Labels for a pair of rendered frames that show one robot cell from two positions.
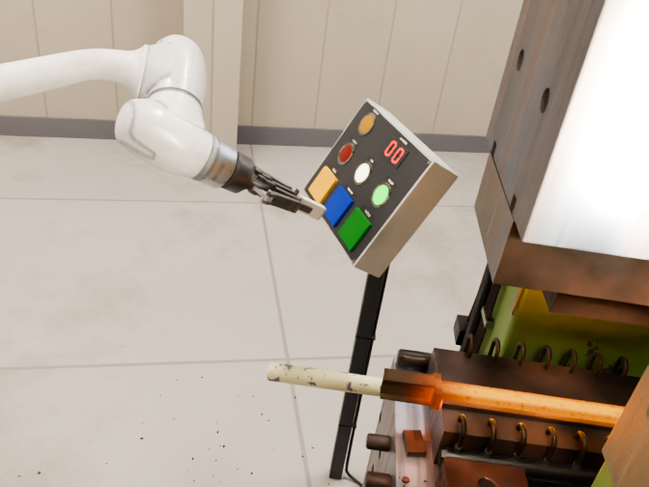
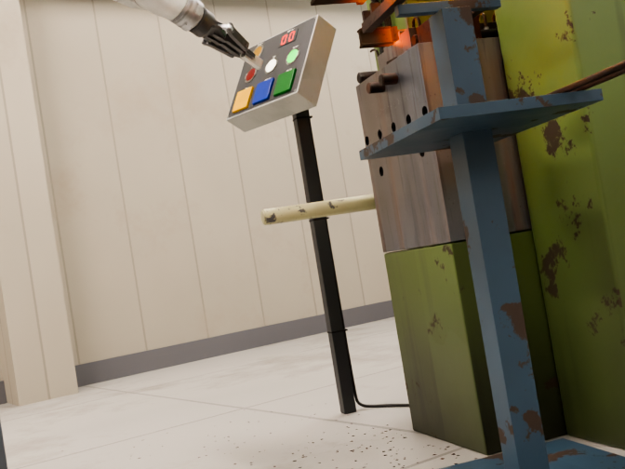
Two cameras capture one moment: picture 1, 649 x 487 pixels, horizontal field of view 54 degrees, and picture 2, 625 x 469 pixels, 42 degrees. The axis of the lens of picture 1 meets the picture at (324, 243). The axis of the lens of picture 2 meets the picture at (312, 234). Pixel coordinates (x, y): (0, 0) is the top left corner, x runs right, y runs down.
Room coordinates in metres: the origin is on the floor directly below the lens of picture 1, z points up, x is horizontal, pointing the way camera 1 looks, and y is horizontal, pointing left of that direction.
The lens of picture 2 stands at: (-1.08, 0.69, 0.48)
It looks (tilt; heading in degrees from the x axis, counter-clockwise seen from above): 2 degrees up; 341
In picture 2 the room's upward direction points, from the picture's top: 9 degrees counter-clockwise
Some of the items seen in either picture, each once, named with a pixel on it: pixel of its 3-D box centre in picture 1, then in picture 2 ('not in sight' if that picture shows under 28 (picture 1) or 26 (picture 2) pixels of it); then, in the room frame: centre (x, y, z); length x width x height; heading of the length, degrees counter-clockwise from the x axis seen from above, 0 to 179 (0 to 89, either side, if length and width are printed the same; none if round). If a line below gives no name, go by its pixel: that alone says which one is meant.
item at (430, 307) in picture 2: not in sight; (529, 324); (0.71, -0.44, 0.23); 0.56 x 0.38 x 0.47; 90
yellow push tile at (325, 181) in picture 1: (324, 186); (244, 100); (1.36, 0.02, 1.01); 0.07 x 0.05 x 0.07; 25
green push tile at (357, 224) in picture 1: (355, 230); (285, 83); (1.18, -0.06, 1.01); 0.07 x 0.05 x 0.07; 25
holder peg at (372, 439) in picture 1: (378, 442); (376, 87); (0.73, -0.14, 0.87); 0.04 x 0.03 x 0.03; 90
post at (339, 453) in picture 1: (360, 350); (320, 239); (1.32, -0.14, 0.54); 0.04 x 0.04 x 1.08; 0
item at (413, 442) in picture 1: (413, 443); not in sight; (0.69, -0.19, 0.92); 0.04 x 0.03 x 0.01; 8
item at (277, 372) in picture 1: (358, 384); (336, 207); (1.11, -0.13, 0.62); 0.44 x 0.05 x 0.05; 90
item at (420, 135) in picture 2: not in sight; (469, 127); (0.25, -0.09, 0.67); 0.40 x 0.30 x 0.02; 177
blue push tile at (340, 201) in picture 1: (339, 207); (264, 92); (1.27, -0.02, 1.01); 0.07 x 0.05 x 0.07; 25
